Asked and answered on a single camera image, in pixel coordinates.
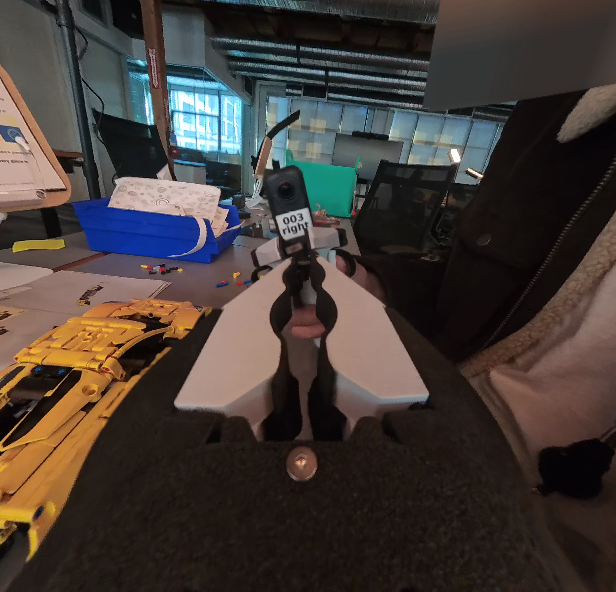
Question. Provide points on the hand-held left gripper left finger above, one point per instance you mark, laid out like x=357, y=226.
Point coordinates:
x=231, y=356

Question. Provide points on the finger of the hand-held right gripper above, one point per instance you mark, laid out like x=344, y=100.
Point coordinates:
x=268, y=254
x=325, y=239

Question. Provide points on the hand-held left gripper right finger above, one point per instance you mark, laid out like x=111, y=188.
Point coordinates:
x=375, y=356

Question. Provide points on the small black connector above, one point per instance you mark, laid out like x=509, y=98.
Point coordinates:
x=301, y=272

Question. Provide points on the pile of red black pins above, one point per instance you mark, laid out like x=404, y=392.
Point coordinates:
x=236, y=279

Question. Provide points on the yellow brick toy car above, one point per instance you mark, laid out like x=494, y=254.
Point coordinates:
x=72, y=361

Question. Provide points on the building instruction booklet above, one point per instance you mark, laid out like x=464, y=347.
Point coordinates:
x=72, y=288

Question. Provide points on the person's right forearm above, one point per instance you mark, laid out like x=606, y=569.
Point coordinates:
x=409, y=288

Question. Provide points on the grey desk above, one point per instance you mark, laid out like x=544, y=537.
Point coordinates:
x=202, y=274

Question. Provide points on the person's right hand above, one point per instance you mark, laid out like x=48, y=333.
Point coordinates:
x=308, y=329

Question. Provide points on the wooden model on red base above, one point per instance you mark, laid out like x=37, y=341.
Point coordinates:
x=327, y=217

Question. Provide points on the teal felt bag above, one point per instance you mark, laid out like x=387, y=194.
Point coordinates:
x=332, y=187

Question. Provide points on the white paper strip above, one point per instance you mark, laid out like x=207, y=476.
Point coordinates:
x=202, y=240

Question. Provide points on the black mesh chair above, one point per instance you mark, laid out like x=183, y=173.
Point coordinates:
x=404, y=202

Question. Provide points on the black monitor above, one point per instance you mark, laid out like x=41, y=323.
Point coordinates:
x=368, y=156

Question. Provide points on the window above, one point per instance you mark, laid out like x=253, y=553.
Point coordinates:
x=207, y=120

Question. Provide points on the cluster of mixed small pins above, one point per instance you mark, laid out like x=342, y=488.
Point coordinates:
x=161, y=269

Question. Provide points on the blue plastic bin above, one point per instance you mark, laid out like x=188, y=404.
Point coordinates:
x=134, y=235

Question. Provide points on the yellow paper scrap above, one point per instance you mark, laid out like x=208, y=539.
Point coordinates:
x=38, y=246

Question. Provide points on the black metal pole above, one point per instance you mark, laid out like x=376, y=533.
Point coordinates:
x=79, y=96

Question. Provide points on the wooden board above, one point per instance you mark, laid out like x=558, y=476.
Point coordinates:
x=48, y=158

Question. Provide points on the instruction sheet with coloured blocks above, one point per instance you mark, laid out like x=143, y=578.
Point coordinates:
x=19, y=158

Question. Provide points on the wooden post with red label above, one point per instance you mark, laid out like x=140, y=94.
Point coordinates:
x=154, y=48

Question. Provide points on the silver air duct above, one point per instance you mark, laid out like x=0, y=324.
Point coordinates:
x=361, y=4

